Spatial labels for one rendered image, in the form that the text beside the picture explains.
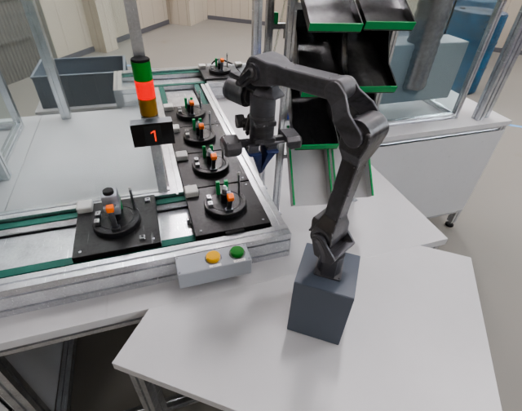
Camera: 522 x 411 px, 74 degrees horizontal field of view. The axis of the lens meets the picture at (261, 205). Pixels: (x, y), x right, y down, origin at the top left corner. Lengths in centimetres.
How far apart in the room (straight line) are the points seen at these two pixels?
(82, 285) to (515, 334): 219
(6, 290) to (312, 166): 93
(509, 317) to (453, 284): 131
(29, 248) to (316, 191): 91
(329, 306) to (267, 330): 21
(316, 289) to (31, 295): 74
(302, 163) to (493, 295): 175
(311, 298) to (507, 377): 156
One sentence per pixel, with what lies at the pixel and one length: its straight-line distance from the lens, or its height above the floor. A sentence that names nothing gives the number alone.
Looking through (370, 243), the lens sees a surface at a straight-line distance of 126.
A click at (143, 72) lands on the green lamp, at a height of 139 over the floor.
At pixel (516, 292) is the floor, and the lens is 271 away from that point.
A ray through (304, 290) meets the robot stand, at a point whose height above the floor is 104.
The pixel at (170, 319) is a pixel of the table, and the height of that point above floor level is 86.
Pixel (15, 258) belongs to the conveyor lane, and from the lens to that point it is 125.
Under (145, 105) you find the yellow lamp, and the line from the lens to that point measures 105.
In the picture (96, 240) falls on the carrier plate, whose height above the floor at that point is 97.
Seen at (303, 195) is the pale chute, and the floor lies 101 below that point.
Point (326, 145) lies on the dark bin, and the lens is 105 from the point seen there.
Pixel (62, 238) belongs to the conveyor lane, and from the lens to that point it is 125.
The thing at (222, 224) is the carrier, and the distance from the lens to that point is 108.
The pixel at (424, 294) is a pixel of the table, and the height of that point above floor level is 86.
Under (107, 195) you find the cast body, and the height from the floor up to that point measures 109.
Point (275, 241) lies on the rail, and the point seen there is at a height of 93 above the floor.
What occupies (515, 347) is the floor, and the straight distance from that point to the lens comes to 241.
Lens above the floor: 170
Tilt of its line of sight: 39 degrees down
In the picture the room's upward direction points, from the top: 3 degrees clockwise
